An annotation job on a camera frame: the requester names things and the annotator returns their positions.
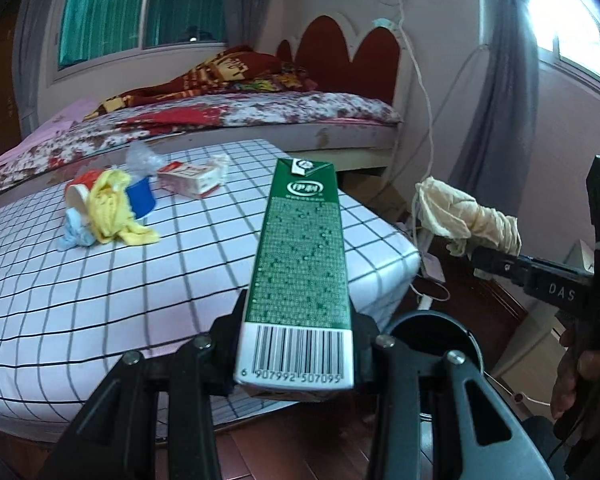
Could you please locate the person's right hand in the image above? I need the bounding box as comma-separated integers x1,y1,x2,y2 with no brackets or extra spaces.
551,327,600,442

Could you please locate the long grey curtain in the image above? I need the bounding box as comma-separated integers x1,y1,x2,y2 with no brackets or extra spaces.
479,0,542,217

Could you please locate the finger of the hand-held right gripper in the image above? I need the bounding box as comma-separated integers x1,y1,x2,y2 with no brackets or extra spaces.
471,247,532,292

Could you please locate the green milk carton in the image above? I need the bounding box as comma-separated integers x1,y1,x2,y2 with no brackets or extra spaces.
234,157,356,403

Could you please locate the black trash bin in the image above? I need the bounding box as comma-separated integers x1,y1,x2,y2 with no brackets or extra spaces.
380,310,486,426

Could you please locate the light blue tissue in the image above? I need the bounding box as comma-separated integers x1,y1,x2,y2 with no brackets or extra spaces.
57,207,99,252

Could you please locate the blue paper cup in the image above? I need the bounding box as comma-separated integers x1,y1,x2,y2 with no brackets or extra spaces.
125,172,157,222

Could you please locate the green tinted window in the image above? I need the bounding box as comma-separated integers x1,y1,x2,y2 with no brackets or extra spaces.
55,0,228,70

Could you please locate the bed with floral bedding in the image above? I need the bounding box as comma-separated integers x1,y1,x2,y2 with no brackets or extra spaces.
0,91,403,201

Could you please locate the pink bed sheet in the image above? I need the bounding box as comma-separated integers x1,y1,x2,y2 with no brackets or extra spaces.
0,99,98,168

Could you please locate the beige cabinet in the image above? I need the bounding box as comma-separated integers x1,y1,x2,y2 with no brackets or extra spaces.
490,240,598,406

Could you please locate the white power cable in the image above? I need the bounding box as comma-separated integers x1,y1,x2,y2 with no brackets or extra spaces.
394,0,435,196

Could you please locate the white square network device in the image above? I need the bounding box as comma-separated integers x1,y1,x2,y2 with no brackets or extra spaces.
420,252,448,283

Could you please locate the clear crumpled plastic wrap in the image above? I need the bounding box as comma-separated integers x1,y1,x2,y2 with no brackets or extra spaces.
125,141,168,179

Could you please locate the red printed blanket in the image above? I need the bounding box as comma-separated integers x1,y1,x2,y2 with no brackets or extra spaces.
95,45,321,111

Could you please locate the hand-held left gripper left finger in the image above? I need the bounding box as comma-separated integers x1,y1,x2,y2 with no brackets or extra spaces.
37,290,248,480

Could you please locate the cream cloth rag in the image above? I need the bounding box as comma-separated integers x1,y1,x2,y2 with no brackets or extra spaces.
412,176,523,258

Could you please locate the red heart-shaped headboard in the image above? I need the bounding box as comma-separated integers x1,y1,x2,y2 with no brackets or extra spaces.
275,16,406,106

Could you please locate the white checked mattress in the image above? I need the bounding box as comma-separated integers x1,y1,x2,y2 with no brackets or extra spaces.
0,139,422,413

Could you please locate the bright side window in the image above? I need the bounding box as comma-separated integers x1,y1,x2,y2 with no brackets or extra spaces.
530,0,600,97

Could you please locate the red paper cup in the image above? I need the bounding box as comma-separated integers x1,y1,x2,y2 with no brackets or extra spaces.
64,170,103,216

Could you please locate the white bed frame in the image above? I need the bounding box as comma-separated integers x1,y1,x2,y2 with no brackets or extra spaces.
280,121,400,173

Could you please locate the red white paper box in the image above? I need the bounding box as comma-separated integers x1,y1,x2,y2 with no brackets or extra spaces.
157,154,231,199

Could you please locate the grey window curtain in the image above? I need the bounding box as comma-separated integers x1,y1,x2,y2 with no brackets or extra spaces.
224,0,282,57
12,0,57,117

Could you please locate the yellow crumpled cloth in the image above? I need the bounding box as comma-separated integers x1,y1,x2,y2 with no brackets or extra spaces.
87,169,161,247

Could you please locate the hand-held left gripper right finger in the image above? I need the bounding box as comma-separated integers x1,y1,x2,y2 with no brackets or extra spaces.
350,301,556,480

